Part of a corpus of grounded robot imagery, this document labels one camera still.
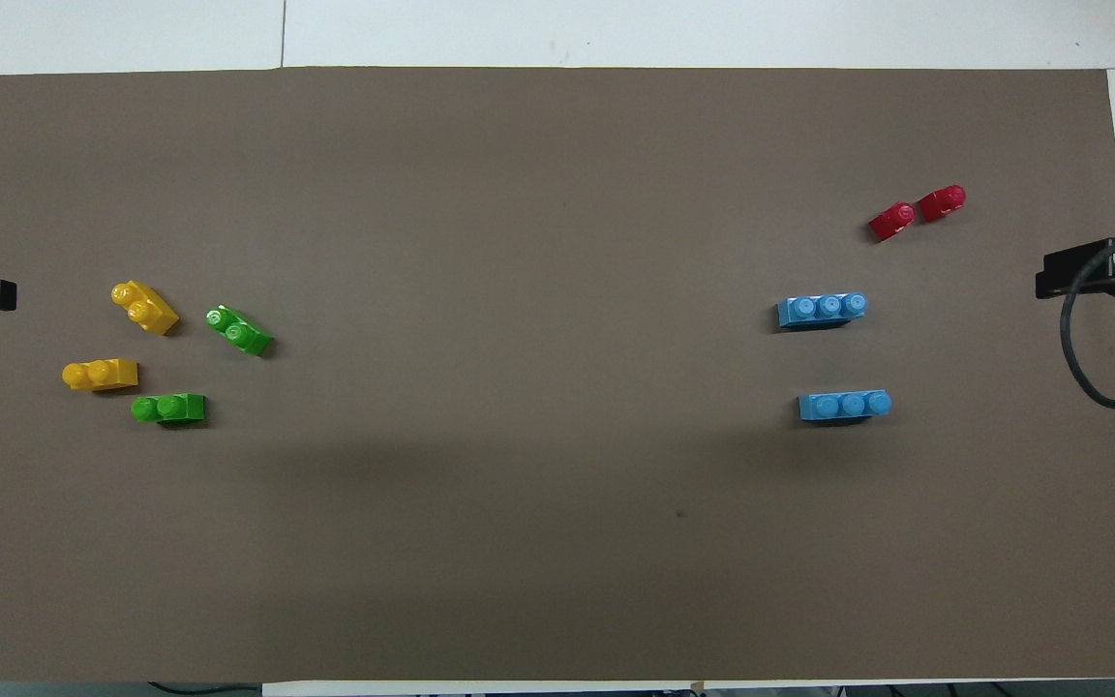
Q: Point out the blue three-stud toy block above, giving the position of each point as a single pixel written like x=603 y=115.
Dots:
x=845 y=406
x=821 y=311

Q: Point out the yellow two-stud toy block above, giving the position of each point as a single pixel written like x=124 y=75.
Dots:
x=145 y=308
x=98 y=374

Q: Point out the brown table mat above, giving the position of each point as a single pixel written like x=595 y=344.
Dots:
x=557 y=484

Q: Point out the red one-stud toy block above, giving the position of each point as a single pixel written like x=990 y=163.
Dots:
x=942 y=203
x=891 y=222

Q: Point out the green two-stud toy block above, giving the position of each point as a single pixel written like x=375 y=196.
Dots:
x=170 y=409
x=240 y=332

